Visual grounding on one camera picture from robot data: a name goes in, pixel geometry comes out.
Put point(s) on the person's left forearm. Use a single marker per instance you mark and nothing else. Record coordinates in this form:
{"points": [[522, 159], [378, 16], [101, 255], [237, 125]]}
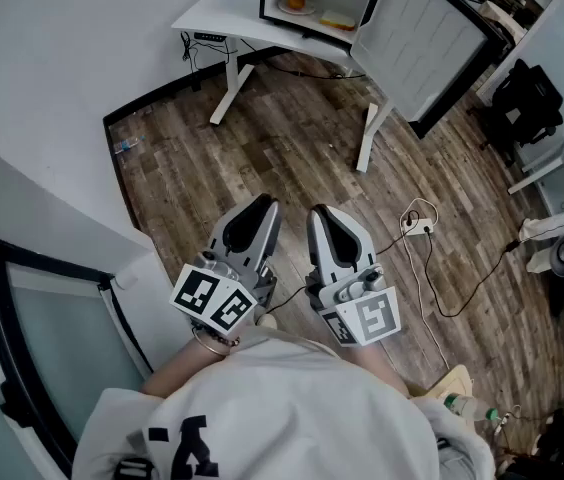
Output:
{"points": [[182, 363]]}

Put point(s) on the gold bangle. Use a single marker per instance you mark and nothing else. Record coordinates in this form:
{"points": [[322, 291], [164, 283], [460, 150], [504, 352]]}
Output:
{"points": [[207, 348]]}

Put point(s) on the white standing desk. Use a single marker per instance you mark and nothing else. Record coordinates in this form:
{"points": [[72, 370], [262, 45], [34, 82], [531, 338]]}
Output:
{"points": [[222, 13]]}

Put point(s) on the black equipment pile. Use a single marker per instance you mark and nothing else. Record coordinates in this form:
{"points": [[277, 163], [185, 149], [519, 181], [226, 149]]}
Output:
{"points": [[557, 448]]}

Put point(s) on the clear plastic water bottle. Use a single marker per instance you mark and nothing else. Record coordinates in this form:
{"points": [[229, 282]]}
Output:
{"points": [[129, 144]]}

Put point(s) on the black desk control panel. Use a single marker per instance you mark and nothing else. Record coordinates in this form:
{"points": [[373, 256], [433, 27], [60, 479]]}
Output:
{"points": [[209, 36]]}

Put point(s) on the person's light shoe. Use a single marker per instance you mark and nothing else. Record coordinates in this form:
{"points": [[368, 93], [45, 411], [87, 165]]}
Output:
{"points": [[266, 320]]}

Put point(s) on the white side table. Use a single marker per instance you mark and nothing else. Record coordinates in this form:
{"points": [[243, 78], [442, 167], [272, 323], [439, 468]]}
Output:
{"points": [[562, 178]]}

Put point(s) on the yellow sandwich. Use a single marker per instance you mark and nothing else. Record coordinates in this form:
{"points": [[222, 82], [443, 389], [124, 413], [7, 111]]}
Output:
{"points": [[337, 20]]}

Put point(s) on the orange fruit on plate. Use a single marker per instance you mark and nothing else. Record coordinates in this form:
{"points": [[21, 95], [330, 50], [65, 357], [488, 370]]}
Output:
{"points": [[307, 10]]}

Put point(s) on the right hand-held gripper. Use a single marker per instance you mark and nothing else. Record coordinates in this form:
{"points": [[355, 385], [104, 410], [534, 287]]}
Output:
{"points": [[372, 318]]}

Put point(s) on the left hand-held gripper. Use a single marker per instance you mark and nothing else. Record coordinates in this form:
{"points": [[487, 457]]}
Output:
{"points": [[212, 293]]}

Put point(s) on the black-framed glass door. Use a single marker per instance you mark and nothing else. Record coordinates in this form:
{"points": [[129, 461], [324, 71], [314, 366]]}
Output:
{"points": [[62, 338]]}

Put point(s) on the light wooden stool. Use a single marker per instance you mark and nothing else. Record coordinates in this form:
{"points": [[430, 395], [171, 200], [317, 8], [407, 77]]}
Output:
{"points": [[454, 380]]}

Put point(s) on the person's right forearm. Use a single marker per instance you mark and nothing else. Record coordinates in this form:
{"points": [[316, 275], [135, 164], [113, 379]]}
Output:
{"points": [[387, 368]]}

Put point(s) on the green-capped plastic bottle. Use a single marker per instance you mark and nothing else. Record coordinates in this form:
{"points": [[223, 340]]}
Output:
{"points": [[467, 405]]}

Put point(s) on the person's white printed shirt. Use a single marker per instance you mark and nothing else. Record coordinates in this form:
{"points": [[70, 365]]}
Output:
{"points": [[287, 408]]}

